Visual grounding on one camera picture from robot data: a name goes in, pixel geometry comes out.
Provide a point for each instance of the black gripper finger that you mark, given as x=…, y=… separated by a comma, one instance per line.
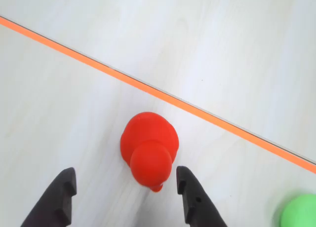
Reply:
x=197, y=209
x=54, y=207

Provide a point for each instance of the red rubber duck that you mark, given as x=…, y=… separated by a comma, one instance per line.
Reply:
x=150, y=143

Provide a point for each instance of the green rubber duck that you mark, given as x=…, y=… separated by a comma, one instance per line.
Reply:
x=301, y=212

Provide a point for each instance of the orange tape strip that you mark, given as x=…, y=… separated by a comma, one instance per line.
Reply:
x=158, y=93

